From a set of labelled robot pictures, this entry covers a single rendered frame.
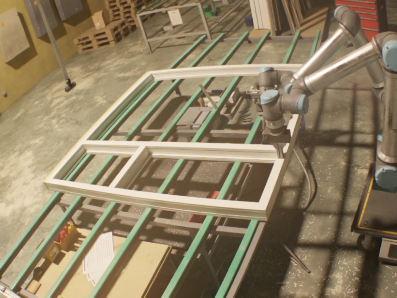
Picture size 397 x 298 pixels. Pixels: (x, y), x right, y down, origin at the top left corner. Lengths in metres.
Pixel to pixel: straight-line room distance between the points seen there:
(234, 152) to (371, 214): 1.01
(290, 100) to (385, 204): 1.14
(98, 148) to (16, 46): 6.03
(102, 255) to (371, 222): 1.65
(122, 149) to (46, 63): 6.84
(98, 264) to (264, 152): 1.10
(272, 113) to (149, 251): 0.96
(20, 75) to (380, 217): 7.73
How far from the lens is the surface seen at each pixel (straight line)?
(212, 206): 1.74
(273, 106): 1.70
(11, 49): 8.26
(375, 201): 2.51
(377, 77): 2.39
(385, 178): 1.79
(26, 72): 8.69
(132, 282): 1.97
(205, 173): 2.51
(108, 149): 2.52
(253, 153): 2.02
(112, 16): 10.02
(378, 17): 5.28
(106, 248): 2.21
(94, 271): 2.12
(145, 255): 2.07
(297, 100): 1.67
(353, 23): 2.06
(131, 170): 2.20
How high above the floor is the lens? 2.09
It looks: 33 degrees down
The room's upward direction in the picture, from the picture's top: 18 degrees counter-clockwise
